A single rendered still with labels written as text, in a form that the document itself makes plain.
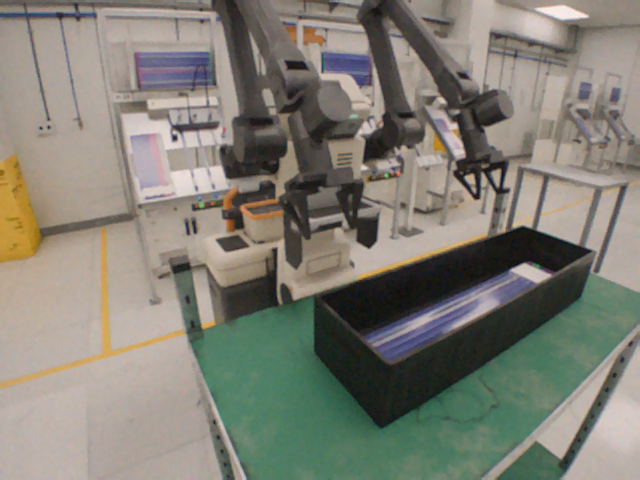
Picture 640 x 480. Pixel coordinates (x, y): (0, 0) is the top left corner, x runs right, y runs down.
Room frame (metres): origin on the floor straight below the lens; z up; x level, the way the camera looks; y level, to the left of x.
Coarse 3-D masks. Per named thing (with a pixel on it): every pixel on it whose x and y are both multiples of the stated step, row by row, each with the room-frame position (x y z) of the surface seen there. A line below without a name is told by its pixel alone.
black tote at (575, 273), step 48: (480, 240) 0.64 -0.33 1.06; (528, 240) 0.71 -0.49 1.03; (336, 288) 0.46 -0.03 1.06; (384, 288) 0.50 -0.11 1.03; (432, 288) 0.57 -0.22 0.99; (528, 288) 0.45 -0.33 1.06; (576, 288) 0.56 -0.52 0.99; (336, 336) 0.38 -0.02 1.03; (480, 336) 0.38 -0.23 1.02; (384, 384) 0.29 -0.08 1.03; (432, 384) 0.34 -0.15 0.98
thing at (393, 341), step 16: (512, 272) 0.62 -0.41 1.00; (528, 272) 0.62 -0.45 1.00; (544, 272) 0.62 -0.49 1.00; (480, 288) 0.56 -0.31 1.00; (496, 288) 0.56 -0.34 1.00; (512, 288) 0.56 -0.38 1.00; (448, 304) 0.51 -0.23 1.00; (464, 304) 0.51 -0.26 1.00; (480, 304) 0.50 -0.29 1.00; (496, 304) 0.50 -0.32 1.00; (400, 320) 0.46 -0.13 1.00; (416, 320) 0.46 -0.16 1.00; (432, 320) 0.46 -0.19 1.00; (448, 320) 0.46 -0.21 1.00; (464, 320) 0.46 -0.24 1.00; (368, 336) 0.42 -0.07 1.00; (384, 336) 0.42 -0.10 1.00; (400, 336) 0.42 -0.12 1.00; (416, 336) 0.42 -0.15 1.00; (432, 336) 0.42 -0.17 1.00; (384, 352) 0.39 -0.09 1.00; (400, 352) 0.39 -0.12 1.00
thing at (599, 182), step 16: (544, 176) 2.96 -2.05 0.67; (560, 176) 2.45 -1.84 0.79; (576, 176) 2.44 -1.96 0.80; (592, 176) 2.46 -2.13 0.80; (608, 176) 2.48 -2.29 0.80; (544, 192) 2.94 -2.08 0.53; (624, 192) 2.33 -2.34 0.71; (512, 208) 2.77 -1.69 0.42; (592, 208) 2.18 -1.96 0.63; (512, 224) 2.78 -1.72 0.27; (592, 224) 2.18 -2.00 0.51; (608, 240) 2.33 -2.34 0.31
